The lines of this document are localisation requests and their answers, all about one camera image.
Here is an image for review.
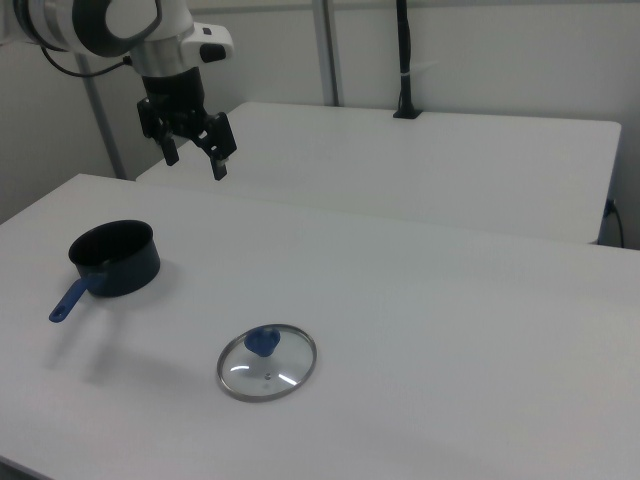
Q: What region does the white zip tie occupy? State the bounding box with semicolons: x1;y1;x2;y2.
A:
401;61;439;79

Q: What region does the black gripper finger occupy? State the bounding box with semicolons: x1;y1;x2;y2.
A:
136;97;181;168
192;111;238;182

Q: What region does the grey aluminium frame post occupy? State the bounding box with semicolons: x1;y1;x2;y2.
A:
74;51;127;180
311;0;346;107

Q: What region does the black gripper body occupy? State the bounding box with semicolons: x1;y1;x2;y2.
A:
141;66;209;140

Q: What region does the black pole with cables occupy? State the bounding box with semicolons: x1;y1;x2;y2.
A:
392;0;424;120

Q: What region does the dark saucepan with blue handle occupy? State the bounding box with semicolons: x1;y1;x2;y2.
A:
48;219;162;324

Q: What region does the glass lid with blue knob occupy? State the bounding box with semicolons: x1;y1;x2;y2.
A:
215;323;319;403

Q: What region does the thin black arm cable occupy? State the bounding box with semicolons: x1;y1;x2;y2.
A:
36;44;135;79

